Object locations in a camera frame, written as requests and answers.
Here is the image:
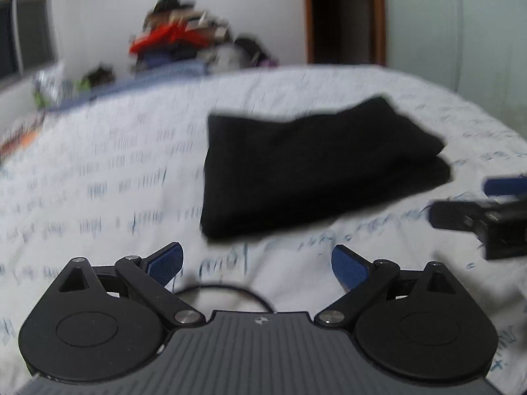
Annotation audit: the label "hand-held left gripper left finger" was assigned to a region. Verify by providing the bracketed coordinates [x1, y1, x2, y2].
[57, 242, 207, 332]

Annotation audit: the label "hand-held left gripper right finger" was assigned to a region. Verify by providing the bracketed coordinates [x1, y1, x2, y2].
[314, 244, 458, 330]

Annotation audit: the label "white printed bedsheet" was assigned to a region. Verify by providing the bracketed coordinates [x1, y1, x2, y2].
[0, 64, 527, 395]

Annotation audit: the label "dark green object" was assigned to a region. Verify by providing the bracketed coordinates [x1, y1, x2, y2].
[76, 64, 117, 91]

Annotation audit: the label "window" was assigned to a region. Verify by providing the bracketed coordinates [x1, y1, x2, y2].
[0, 0, 57, 87]

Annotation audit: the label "wooden door frame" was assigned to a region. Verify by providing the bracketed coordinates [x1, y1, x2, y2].
[300, 0, 388, 67]

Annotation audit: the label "pile of clothes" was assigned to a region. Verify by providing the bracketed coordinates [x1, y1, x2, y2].
[128, 0, 281, 77]

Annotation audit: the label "white wardrobe door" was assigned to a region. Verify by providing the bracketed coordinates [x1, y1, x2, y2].
[383, 0, 527, 132]

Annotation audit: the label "orange printed object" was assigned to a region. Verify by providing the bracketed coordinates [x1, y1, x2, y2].
[0, 111, 46, 163]

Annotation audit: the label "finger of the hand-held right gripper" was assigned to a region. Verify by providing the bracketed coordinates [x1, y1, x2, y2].
[483, 175, 527, 198]
[429, 199, 527, 260]

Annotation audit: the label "black cable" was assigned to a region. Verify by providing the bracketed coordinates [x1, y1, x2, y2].
[173, 282, 277, 313]

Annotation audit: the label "black pants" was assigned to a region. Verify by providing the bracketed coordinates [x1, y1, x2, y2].
[200, 95, 454, 241]

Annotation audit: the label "shiny foil bag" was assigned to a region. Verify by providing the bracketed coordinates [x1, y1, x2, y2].
[32, 63, 77, 108]

